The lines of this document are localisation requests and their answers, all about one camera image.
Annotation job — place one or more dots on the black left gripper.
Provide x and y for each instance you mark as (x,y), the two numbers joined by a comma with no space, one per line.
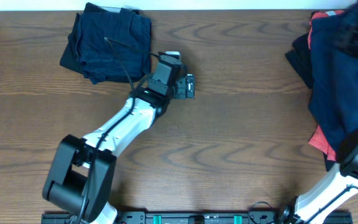
(183,93)

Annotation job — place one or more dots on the navy blue denim shorts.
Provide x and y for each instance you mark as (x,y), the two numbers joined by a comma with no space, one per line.
(334,102)

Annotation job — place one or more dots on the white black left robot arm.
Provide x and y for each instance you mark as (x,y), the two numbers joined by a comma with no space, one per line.
(80,177)

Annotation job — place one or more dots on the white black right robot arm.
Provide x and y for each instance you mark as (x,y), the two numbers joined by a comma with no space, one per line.
(338,185)

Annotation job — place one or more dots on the black garment under pile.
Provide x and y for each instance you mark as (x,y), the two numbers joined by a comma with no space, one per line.
(299,57)

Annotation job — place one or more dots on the red shirt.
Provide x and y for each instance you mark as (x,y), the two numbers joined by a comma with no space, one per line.
(318,139)

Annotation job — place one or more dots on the folded black garment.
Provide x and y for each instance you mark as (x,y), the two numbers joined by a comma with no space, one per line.
(68,56)

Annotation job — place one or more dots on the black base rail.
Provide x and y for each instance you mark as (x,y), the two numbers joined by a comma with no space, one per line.
(195,218)

